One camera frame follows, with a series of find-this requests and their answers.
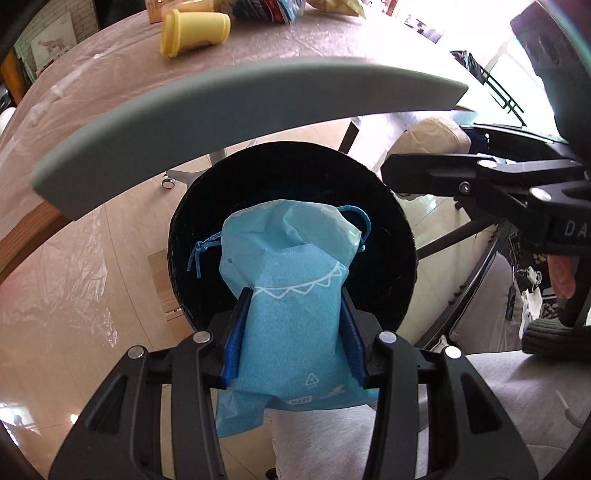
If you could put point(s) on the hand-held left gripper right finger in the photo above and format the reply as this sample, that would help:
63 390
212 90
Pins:
354 344

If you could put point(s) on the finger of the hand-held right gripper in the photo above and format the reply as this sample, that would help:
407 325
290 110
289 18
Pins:
512 134
434 173

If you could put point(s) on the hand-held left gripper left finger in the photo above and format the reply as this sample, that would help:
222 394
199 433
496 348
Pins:
233 344

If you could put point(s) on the black round bin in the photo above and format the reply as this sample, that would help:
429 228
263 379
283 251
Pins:
203 212

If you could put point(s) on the person's right hand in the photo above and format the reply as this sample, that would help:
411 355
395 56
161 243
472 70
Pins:
562 277

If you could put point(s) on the beige cushion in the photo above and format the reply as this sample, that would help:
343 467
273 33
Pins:
431 136

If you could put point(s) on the black metal rack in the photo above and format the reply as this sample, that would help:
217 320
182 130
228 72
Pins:
494 83

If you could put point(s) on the clear plastic table cover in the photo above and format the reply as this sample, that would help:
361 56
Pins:
295 44

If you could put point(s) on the yellow snack packet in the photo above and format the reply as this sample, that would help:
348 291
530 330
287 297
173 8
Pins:
337 5

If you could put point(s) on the grey bar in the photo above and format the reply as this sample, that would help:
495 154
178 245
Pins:
231 97

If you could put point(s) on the yellow plastic cup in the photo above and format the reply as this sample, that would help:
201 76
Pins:
198 30

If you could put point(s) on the framed dog picture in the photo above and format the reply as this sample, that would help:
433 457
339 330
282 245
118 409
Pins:
51 46

